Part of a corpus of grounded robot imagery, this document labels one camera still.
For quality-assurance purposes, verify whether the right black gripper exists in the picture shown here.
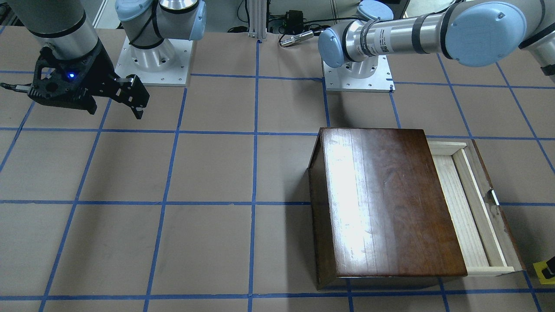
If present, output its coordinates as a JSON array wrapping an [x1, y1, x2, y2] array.
[[85, 39, 150, 120]]

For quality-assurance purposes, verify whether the yellow block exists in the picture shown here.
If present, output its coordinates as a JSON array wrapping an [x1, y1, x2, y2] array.
[[533, 257, 555, 285]]

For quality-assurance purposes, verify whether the light wood drawer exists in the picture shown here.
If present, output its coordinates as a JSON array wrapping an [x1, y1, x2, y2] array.
[[428, 140, 525, 277]]

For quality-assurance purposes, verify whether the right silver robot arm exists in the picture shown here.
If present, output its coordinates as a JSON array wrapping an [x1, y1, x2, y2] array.
[[1, 0, 207, 119]]

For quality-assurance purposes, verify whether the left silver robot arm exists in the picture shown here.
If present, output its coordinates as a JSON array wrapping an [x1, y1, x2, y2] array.
[[318, 0, 554, 276]]

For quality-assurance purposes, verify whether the dark wooden drawer cabinet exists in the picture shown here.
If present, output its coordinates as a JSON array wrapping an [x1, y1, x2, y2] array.
[[307, 127, 468, 290]]

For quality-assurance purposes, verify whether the black electronics box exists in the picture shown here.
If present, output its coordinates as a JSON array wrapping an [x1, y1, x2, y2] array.
[[284, 10, 304, 34]]

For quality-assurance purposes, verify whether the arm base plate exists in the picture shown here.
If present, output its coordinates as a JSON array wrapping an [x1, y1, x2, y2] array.
[[322, 56, 396, 92], [115, 37, 196, 87]]

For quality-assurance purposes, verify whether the aluminium extrusion post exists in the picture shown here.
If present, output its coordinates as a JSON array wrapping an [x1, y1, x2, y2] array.
[[245, 0, 269, 43]]

